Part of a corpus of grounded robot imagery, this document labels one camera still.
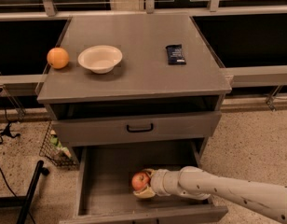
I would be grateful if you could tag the white paper bowl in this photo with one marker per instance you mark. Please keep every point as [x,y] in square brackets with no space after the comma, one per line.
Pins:
[100,59]

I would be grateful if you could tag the dark blue snack packet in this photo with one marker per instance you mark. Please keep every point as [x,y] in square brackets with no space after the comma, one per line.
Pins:
[175,55]

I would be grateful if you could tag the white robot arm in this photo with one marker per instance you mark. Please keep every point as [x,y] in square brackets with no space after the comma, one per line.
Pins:
[191,182]

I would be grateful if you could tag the black wire basket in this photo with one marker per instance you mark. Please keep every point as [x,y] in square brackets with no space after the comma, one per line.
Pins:
[53,150]

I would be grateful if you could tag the black stand leg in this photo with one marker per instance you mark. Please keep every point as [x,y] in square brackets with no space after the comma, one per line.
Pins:
[23,202]

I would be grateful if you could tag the closed grey top drawer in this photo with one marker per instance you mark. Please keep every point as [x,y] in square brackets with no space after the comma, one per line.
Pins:
[134,129]

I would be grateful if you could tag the red apple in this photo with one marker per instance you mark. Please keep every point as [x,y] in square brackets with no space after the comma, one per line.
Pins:
[140,180]

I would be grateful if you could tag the open grey middle drawer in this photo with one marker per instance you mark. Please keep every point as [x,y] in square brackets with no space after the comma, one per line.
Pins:
[109,175]

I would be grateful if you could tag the grey drawer cabinet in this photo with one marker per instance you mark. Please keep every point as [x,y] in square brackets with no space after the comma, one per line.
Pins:
[143,83]

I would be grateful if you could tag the orange fruit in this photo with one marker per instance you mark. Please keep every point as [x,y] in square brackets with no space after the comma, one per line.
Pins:
[58,58]

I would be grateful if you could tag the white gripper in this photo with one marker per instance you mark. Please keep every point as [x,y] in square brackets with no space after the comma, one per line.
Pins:
[158,181]

